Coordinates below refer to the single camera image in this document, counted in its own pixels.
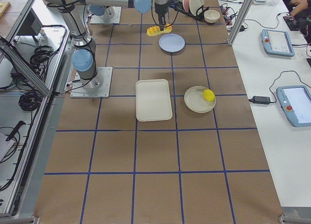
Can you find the cream plate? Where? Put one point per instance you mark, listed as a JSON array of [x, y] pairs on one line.
[[196, 6]]

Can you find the aluminium frame post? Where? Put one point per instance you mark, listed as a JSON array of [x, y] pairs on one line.
[[239, 20]]

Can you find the sliced orange bread loaf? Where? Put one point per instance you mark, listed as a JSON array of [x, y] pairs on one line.
[[156, 30]]

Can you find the person's hand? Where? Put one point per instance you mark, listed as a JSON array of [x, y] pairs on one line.
[[300, 3]]

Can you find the black power adapter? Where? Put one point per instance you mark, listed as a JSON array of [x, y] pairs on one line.
[[260, 100]]

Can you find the white oval bowl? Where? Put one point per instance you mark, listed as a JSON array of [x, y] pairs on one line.
[[194, 100]]

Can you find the small cream bowl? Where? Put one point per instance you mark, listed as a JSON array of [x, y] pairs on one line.
[[211, 16]]

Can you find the lower blue teach pendant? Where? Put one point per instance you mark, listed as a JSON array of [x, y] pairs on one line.
[[296, 104]]

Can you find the blue teach pendant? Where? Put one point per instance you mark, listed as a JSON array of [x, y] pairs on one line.
[[296, 104], [277, 42]]

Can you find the white rectangular tray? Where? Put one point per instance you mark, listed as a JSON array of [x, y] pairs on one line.
[[153, 101]]

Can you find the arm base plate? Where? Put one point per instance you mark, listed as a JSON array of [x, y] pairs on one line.
[[98, 87], [96, 20]]

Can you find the black dish rack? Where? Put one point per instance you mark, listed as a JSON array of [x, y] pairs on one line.
[[199, 17]]

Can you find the yellow lemon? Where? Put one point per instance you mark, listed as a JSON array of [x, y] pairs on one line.
[[209, 95]]

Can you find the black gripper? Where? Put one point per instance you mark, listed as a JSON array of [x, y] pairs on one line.
[[160, 9]]

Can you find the blue plate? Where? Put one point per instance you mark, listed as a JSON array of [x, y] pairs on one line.
[[171, 43]]

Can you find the upper blue teach pendant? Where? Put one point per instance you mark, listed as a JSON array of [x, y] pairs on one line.
[[277, 42]]

